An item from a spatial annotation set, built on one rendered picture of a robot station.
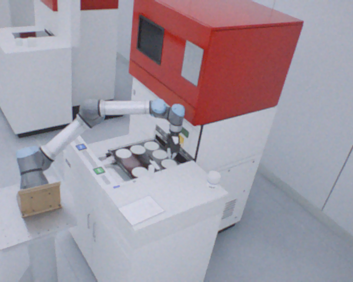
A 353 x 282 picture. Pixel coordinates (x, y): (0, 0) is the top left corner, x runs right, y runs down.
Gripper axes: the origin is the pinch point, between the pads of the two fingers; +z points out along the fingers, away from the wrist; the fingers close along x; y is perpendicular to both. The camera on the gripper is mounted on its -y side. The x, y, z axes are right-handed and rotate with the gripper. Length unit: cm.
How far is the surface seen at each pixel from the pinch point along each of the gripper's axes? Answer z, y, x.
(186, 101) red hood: -35.0, 10.3, -5.4
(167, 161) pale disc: 9.2, 8.6, 0.3
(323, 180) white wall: 59, 65, -152
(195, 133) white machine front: -15.7, 5.9, -13.5
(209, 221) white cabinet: 21.0, -31.2, -23.9
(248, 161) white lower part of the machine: 21, 32, -63
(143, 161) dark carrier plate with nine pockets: 9.3, 7.0, 16.0
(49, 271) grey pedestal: 68, -35, 69
